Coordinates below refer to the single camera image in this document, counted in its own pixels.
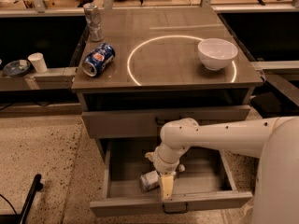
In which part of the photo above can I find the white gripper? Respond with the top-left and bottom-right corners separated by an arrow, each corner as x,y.
145,143 -> 182,201

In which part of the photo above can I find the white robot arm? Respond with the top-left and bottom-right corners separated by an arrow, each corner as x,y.
146,117 -> 299,224

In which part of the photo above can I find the grey open middle drawer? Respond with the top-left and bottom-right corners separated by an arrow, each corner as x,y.
90,137 -> 252,217

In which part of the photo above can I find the grey top drawer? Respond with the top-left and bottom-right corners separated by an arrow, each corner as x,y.
82,105 -> 250,139

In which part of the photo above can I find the grey drawer cabinet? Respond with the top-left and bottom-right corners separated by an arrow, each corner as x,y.
71,6 -> 264,161

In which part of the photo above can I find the white ceramic bowl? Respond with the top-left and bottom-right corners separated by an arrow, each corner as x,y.
198,38 -> 238,71

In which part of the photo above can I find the blue pepsi can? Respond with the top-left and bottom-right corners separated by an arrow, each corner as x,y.
82,43 -> 115,77

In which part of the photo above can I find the black floor stand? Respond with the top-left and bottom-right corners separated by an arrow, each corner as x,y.
0,174 -> 43,224

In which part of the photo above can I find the white paper cup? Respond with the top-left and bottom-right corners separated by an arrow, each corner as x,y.
28,52 -> 48,73

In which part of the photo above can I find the dark round plate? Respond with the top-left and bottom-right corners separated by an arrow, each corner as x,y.
3,60 -> 31,77

